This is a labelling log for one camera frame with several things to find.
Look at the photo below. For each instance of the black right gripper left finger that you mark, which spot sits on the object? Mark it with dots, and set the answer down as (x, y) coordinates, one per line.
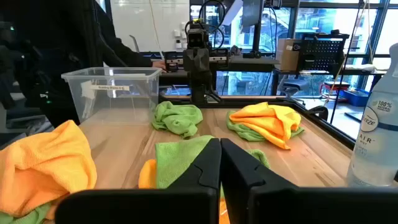
(186, 205)

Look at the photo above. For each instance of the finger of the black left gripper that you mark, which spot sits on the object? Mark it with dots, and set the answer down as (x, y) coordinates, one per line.
(174, 61)
(219, 58)

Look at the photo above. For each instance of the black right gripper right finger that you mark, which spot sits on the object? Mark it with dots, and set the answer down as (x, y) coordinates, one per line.
(280, 205)

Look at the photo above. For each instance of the green microfiber towel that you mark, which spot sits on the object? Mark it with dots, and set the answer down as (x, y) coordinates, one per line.
(28, 217)
(245, 133)
(177, 158)
(177, 119)

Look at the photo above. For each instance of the orange microfiber towel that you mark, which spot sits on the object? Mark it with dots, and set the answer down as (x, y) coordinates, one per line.
(267, 121)
(40, 161)
(147, 175)

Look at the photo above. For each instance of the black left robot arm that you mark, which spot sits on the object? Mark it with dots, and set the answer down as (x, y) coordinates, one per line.
(199, 87)

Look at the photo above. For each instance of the person's hand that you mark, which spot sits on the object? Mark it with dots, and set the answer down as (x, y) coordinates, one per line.
(159, 64)

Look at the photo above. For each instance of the black monitor on stand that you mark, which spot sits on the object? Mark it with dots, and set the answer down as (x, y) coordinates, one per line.
(256, 37)

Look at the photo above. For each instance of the white whiteboard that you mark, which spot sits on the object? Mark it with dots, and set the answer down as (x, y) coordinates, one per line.
(136, 25)

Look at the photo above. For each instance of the clear plastic bin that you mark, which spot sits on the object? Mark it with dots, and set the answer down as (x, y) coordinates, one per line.
(124, 102)

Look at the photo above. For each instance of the brown cardboard box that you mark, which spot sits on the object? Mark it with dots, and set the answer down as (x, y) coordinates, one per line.
(286, 59)

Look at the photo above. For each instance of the black office chair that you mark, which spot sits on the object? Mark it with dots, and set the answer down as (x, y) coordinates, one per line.
(293, 85)

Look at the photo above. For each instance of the person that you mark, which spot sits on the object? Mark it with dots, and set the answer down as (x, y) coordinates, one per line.
(77, 37)

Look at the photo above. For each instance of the black perforated crate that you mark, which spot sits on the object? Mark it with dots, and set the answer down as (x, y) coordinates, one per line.
(320, 53)

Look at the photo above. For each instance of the clear spray bottle blue cap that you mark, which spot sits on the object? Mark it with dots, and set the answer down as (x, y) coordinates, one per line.
(373, 140)

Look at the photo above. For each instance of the black tripod stand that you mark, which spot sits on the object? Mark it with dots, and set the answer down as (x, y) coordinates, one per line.
(348, 56)

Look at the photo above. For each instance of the blue plastic tray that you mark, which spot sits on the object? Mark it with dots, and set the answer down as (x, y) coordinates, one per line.
(356, 98)

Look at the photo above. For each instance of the black side desk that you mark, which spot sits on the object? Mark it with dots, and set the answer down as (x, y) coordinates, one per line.
(357, 72)

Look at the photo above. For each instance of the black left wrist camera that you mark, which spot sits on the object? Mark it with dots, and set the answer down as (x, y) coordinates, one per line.
(196, 35)

